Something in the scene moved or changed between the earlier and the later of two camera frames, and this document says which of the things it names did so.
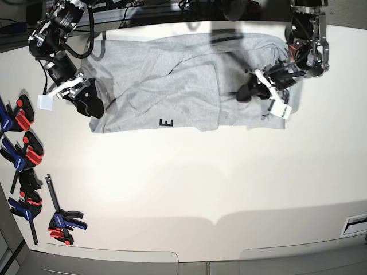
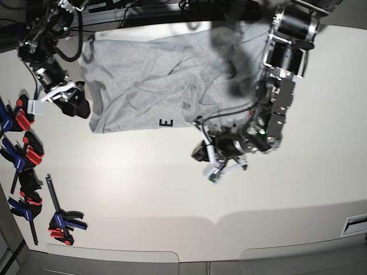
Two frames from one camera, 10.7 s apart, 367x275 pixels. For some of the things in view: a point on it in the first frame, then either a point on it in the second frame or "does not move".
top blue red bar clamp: [16, 121] does not move
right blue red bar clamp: [62, 220] does not move
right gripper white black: [275, 77] -> [224, 150]
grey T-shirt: [186, 82] does not move
